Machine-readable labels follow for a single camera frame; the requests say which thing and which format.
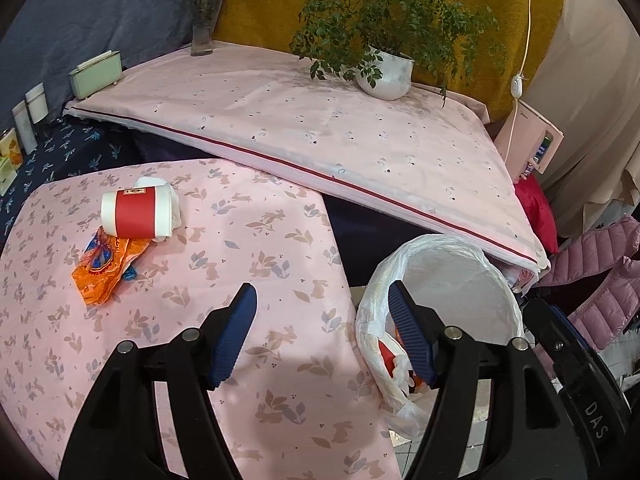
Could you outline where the glass vase with red flowers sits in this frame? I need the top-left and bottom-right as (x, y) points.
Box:
(177, 0), (238, 57)

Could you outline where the pale green storage box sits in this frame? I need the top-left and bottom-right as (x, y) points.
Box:
(69, 50), (123, 100)

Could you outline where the blue grey backdrop cloth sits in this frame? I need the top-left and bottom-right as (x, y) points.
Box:
(0, 0), (236, 126)

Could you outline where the navy leaf print cloth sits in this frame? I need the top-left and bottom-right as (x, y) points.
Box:
(0, 115), (146, 226)

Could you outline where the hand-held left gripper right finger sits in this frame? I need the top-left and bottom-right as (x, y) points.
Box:
(389, 280), (588, 480)

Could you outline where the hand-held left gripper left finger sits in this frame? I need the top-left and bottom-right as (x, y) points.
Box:
(59, 282), (258, 480)

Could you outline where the red and white paper cup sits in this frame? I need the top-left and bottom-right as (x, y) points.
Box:
(101, 185), (173, 241)

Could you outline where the pink appliance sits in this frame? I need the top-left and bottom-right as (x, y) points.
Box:
(494, 101), (565, 177)

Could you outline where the white cable with switch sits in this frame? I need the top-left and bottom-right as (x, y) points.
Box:
(502, 0), (533, 161)

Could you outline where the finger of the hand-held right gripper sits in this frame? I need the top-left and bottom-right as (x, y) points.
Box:
(522, 297), (593, 376)

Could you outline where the small light green box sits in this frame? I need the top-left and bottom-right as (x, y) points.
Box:
(0, 157), (18, 196)

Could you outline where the bin with white plastic bag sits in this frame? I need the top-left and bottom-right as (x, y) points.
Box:
(355, 234), (525, 441)

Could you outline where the small yellow orange box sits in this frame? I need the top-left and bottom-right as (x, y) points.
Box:
(0, 127), (23, 168)

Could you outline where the pink rabbit print tablecloth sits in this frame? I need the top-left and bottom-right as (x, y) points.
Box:
(0, 159), (401, 480)

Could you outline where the white slim bottle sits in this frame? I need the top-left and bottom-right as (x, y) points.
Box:
(11, 101), (37, 156)

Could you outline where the orange snack packet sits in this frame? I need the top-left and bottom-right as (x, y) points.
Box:
(71, 227), (151, 307)

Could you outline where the red paper box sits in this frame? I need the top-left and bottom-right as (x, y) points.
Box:
(377, 340), (401, 376)

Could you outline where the yellow backdrop cloth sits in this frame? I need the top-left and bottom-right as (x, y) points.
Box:
(212, 0), (571, 121)

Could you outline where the red cloth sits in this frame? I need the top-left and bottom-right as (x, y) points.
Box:
(514, 176), (558, 256)

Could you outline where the white tissue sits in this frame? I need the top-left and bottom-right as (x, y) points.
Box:
(135, 176), (184, 243)
(392, 352), (416, 392)

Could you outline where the beige curtain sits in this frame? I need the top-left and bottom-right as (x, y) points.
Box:
(525, 0), (640, 241)

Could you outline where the pink mattress with red piping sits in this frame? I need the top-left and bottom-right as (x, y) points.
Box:
(62, 40), (551, 273)

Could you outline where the green plant in white pot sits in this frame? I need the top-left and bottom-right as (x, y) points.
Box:
(252, 0), (508, 108)

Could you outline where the white bottle with grey band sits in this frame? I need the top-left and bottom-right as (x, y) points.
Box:
(25, 84), (49, 123)

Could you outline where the pink down jacket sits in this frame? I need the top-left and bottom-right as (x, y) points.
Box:
(535, 215), (640, 356)

